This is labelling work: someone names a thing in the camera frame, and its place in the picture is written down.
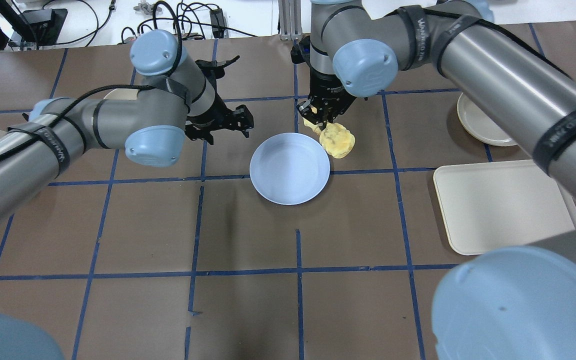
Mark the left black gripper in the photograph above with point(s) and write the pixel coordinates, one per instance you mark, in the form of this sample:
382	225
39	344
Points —
216	113

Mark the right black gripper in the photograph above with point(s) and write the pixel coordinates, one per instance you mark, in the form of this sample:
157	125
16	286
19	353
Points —
324	88

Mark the yellow bread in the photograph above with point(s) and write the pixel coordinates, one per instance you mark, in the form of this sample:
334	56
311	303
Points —
335	139

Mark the blue plate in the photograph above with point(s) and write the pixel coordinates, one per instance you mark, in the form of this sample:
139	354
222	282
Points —
289	169

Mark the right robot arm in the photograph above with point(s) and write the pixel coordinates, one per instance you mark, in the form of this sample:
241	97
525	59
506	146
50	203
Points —
515	302

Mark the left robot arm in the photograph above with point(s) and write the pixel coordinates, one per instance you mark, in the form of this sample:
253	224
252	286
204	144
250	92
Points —
177	100

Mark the white round plate with lemon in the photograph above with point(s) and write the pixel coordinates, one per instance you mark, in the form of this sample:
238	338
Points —
479	125

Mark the white rectangular tray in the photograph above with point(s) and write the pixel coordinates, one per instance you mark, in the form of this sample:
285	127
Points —
492	205

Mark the aluminium frame post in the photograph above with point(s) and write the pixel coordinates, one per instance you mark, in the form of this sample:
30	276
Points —
290	20

